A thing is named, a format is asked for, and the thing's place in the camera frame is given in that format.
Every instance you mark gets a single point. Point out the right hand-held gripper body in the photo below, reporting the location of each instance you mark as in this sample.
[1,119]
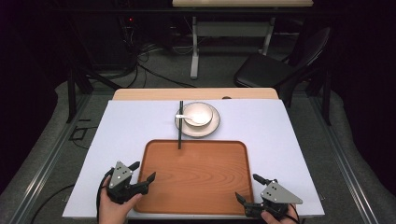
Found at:
[278,194]

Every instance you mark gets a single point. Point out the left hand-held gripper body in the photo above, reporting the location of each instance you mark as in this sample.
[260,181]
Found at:
[120,177]

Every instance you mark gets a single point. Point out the person's right hand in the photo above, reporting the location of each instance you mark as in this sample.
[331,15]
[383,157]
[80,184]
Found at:
[275,217]

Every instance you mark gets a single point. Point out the person's left hand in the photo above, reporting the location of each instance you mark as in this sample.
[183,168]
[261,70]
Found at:
[113,210]

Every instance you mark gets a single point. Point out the white table mat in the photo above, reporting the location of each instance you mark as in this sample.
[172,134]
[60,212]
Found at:
[124,140]

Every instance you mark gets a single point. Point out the wooden tray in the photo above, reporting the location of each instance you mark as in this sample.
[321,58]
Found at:
[196,180]

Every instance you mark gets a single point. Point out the dark chopstick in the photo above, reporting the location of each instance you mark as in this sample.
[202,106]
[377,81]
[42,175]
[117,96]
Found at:
[179,130]
[182,107]

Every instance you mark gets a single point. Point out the white plate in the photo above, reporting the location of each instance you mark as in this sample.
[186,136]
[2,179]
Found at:
[199,130]

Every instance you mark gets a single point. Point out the white spoon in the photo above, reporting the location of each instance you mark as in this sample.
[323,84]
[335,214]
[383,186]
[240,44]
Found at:
[186,117]

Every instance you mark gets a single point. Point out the white bowl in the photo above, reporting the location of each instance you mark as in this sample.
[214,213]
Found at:
[200,112]

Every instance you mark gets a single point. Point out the light wooden table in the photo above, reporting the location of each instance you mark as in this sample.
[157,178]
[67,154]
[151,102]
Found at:
[193,93]

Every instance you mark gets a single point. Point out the black metal stand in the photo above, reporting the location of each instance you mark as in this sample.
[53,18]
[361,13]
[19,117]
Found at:
[79,84]

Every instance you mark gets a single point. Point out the black chair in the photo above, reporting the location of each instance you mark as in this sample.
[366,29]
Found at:
[264,70]

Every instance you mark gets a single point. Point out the dark equipment rack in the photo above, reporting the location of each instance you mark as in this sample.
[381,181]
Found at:
[102,37]

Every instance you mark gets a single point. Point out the white desk with metal legs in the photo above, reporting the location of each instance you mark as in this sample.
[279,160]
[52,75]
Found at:
[232,29]

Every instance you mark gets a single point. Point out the metal floor rail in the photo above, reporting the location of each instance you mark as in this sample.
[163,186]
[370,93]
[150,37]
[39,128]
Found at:
[345,161]
[53,161]

